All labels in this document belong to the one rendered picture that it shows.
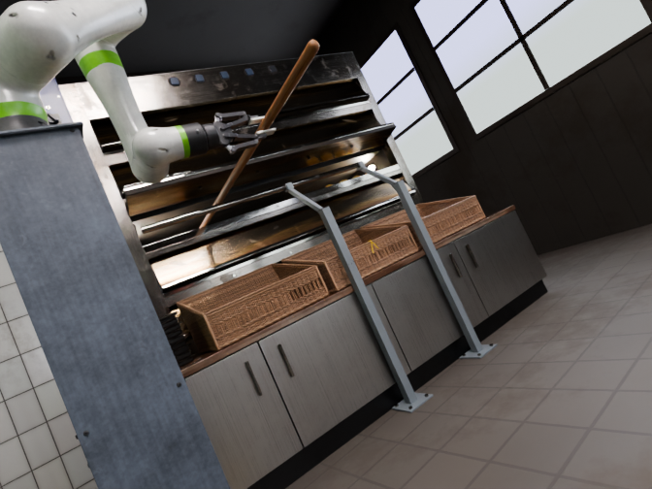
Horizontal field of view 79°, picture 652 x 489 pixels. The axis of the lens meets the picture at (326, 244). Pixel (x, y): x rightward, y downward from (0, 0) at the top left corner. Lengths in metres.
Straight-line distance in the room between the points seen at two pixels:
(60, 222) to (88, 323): 0.21
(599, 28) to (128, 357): 3.58
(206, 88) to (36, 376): 1.71
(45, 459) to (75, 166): 1.43
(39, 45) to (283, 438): 1.41
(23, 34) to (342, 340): 1.42
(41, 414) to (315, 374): 1.15
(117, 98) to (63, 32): 0.36
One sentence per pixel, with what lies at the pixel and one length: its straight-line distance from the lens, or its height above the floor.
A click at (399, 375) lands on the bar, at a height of 0.14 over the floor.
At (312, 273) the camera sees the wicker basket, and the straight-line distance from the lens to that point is 1.81.
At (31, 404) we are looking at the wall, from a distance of 2.14.
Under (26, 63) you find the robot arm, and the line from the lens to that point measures 1.08.
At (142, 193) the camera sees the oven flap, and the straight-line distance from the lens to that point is 2.12.
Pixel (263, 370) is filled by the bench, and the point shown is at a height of 0.44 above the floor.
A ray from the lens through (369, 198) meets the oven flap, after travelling 2.71.
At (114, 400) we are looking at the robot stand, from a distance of 0.90.
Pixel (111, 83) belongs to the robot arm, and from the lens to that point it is 1.41.
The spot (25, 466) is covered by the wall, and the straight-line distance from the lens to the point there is 2.17.
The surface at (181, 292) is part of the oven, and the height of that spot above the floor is 0.89.
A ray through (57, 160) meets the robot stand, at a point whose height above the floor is 1.12.
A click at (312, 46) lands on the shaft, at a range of 1.05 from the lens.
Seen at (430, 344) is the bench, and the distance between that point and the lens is 2.04.
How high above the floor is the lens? 0.69
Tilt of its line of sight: 4 degrees up
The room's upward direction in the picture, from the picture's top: 25 degrees counter-clockwise
